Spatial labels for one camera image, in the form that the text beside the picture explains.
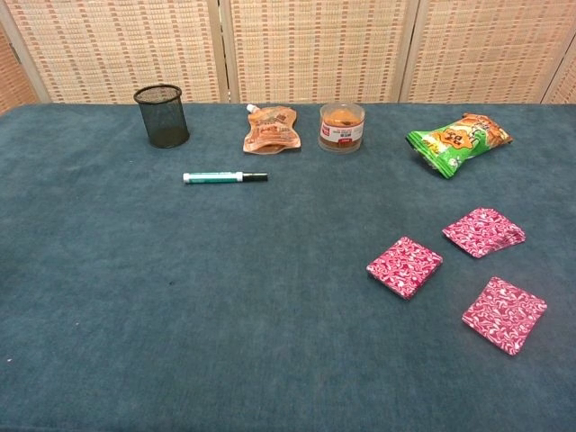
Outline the teal tablecloth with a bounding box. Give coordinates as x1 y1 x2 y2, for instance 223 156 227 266
0 102 576 432

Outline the green white marker pen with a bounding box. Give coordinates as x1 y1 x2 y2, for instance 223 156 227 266
182 170 270 185

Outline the orange spout pouch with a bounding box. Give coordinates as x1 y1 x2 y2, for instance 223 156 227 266
242 103 302 155

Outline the clear plastic snack jar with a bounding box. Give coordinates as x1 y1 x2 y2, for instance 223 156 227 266
318 102 365 154

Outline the black mesh pen holder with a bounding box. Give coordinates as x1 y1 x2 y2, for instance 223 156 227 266
132 84 191 149

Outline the woven bamboo screen panel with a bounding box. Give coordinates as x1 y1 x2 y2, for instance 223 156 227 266
399 0 576 105
542 53 576 105
219 0 419 104
0 22 40 116
0 0 229 105

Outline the green orange snack bag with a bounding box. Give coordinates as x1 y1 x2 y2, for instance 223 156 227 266
405 112 514 180

